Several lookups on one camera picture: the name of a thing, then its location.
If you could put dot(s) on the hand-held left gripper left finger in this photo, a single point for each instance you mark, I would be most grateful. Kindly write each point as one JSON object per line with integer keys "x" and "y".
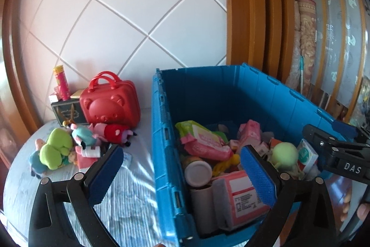
{"x": 104, "y": 176}

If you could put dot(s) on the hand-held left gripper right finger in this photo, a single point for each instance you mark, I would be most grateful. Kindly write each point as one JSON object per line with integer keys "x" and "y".
{"x": 257, "y": 176}

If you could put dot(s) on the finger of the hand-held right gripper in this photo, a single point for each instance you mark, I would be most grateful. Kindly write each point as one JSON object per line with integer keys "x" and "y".
{"x": 323, "y": 138}

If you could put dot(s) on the green white box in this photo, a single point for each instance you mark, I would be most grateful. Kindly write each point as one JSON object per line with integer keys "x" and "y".
{"x": 306, "y": 154}

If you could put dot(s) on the small pink tissue pack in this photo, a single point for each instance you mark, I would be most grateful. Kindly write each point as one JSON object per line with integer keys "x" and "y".
{"x": 245, "y": 200}
{"x": 250, "y": 132}
{"x": 86, "y": 161}

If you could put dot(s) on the yellow plastic toy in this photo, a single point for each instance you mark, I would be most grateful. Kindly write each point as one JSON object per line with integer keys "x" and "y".
{"x": 227, "y": 164}

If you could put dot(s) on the light green plush ball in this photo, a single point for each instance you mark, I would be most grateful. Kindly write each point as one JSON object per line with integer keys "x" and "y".
{"x": 284, "y": 155}

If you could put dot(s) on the beige jar white lid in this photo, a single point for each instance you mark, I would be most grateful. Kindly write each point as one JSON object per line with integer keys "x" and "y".
{"x": 198, "y": 173}

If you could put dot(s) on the pink wet wipes pack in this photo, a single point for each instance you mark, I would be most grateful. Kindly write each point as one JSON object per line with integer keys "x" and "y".
{"x": 205, "y": 145}

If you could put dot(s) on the blue plastic crate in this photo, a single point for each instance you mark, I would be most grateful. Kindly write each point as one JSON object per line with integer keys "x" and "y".
{"x": 164, "y": 148}

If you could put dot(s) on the green wet wipes pack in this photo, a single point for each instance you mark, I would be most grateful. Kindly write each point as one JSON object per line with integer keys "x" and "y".
{"x": 190, "y": 127}

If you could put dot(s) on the person's right hand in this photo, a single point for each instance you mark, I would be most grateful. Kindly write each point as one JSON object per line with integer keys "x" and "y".
{"x": 347, "y": 200}

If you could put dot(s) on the white pill bottle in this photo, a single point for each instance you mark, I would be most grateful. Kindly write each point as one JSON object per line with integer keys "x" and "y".
{"x": 90, "y": 152}

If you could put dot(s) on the striped blue bed sheet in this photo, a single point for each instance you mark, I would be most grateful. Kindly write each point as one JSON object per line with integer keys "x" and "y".
{"x": 130, "y": 200}

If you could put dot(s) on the small tan plush toy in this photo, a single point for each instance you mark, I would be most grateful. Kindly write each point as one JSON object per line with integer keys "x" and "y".
{"x": 70, "y": 159}

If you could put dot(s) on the red dress pig plush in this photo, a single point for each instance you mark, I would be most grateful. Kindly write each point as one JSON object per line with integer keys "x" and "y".
{"x": 115, "y": 131}

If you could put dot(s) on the teal plush toy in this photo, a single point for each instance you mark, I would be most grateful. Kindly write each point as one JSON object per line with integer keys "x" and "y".
{"x": 83, "y": 134}

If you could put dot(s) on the green plush toy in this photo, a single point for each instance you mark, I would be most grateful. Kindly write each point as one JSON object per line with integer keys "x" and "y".
{"x": 55, "y": 148}

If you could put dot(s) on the turquoise pole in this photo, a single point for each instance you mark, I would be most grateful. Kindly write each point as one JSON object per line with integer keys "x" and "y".
{"x": 301, "y": 76}

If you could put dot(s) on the blue dress pig plush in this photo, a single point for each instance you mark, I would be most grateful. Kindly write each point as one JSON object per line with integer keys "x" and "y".
{"x": 37, "y": 160}

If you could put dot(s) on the black printed box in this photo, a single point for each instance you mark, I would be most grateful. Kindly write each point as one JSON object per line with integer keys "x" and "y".
{"x": 68, "y": 112}

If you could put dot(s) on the red bear suitcase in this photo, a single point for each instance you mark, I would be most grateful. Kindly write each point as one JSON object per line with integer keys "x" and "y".
{"x": 109, "y": 102}

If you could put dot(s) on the flat yellow box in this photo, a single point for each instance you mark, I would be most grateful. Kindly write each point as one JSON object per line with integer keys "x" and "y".
{"x": 75, "y": 94}

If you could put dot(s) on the small pink white box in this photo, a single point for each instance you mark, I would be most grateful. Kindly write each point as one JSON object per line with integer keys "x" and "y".
{"x": 55, "y": 96}

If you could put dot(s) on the rolled patterned carpet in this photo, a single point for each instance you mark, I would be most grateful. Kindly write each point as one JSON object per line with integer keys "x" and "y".
{"x": 303, "y": 41}

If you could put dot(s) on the red yellow chip can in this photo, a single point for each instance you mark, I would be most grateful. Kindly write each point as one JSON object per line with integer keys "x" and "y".
{"x": 62, "y": 82}

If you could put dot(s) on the frosted patterned glass door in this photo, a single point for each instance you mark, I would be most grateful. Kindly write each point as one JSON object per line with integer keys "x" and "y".
{"x": 332, "y": 18}

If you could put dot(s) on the wooden padded headboard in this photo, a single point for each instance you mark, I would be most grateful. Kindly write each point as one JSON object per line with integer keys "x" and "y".
{"x": 245, "y": 18}

